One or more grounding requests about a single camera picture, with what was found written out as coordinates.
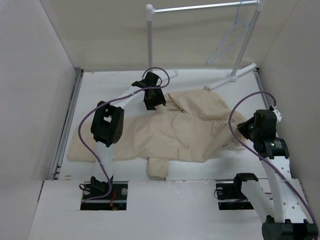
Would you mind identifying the beige trousers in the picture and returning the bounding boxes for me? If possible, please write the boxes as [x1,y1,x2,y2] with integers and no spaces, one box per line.
[67,86,248,180]

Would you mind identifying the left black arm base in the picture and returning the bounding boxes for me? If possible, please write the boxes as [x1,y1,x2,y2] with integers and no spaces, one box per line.
[79,181,129,211]

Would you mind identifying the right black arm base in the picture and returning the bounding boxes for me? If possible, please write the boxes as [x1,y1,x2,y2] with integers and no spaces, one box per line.
[214,182,254,211]

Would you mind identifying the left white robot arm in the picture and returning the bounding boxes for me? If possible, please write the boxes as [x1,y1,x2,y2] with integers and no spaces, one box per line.
[90,70,166,200]

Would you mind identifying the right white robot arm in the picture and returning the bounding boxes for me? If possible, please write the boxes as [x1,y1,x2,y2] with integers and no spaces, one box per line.
[231,108,320,240]

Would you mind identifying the white clothes rack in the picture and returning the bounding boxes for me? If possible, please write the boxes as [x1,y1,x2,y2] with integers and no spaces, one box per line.
[145,0,265,91]

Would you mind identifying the light blue wire hanger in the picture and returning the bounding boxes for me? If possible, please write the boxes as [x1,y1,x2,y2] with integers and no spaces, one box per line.
[205,0,251,66]

